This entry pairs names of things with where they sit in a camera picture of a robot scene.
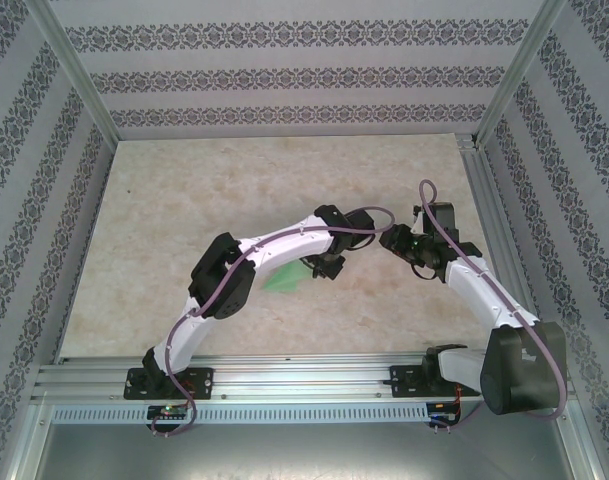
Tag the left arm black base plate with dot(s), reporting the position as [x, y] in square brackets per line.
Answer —
[199, 382]

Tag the aluminium mounting rail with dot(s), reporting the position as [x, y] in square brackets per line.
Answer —
[304, 372]

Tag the aluminium side rail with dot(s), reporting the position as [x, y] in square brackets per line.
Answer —
[484, 190]

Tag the grey metal sheet panel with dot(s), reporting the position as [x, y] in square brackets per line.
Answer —
[304, 450]

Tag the aluminium frame post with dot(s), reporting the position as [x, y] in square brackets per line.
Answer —
[79, 75]
[521, 75]

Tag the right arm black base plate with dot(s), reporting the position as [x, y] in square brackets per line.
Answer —
[404, 382]

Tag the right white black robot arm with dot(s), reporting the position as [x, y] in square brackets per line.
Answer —
[519, 370]

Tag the green cloth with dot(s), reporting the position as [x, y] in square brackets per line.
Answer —
[284, 280]

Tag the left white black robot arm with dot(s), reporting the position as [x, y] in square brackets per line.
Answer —
[284, 245]

